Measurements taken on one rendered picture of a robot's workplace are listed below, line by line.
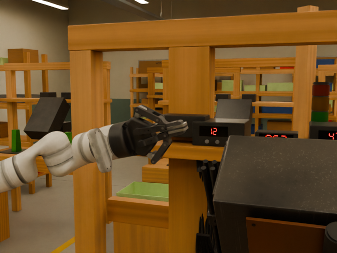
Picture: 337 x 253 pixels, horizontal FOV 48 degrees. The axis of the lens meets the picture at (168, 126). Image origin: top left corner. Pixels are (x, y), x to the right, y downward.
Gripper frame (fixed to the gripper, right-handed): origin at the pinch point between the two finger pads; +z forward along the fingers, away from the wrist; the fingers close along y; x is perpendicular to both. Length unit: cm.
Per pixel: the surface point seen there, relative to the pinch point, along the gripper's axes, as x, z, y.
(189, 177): -46, -22, 26
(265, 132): -41.3, 7.7, 14.4
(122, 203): -50, -55, 34
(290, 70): -701, -56, 65
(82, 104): -47, -56, -8
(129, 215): -50, -53, 39
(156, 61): -994, -457, -30
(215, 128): -39.9, -6.1, 10.1
